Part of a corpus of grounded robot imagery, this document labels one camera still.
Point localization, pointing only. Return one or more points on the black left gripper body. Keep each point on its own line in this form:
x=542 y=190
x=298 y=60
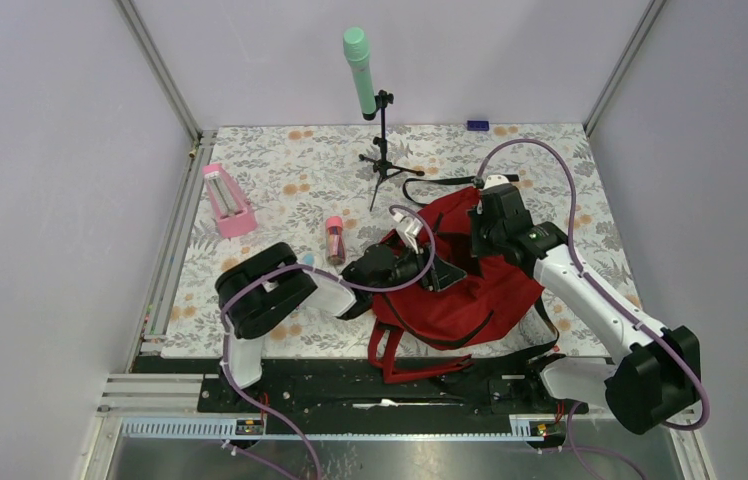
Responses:
x=407 y=268

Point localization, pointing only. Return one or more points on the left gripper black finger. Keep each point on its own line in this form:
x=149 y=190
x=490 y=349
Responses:
x=444 y=274
x=430 y=281

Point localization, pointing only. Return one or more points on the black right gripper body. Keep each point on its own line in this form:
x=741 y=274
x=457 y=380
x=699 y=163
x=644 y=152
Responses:
x=485 y=237

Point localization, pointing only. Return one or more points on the red student backpack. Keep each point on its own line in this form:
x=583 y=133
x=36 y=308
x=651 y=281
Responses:
x=484 y=305

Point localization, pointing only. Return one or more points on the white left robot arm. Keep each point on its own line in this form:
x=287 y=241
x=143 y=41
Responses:
x=259 y=294

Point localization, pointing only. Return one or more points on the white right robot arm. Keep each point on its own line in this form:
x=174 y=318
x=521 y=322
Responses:
x=655 y=371

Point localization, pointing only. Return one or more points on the pink capped marker set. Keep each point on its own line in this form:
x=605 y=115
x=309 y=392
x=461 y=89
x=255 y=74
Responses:
x=335 y=246

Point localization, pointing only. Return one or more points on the black mini tripod stand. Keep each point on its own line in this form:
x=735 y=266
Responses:
x=382 y=166

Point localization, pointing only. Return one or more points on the clear plastic pouch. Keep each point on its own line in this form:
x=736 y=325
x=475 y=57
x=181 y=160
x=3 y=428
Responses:
x=535 y=329

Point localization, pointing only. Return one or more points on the small blue block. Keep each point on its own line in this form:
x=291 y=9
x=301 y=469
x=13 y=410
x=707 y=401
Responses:
x=477 y=125

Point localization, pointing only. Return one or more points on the pink metronome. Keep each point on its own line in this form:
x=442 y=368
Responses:
x=233 y=212

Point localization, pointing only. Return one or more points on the mint green microphone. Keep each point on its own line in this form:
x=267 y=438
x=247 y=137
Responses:
x=356 y=49

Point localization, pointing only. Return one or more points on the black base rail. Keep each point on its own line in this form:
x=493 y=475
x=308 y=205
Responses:
x=349 y=396

